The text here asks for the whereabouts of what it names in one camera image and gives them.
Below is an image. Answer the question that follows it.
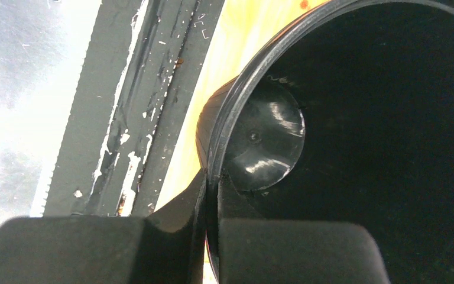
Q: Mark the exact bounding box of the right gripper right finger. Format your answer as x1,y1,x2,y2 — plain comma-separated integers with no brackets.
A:
217,177,390,283

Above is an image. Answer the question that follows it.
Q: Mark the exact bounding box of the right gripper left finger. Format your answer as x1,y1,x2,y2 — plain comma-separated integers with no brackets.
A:
0,170,206,283

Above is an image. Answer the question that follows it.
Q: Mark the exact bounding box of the black ribbed bin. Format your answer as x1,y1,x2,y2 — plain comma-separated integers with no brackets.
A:
196,1,454,283

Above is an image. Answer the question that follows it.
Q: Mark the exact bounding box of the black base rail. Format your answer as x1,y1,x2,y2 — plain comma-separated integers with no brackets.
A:
30,1,223,217

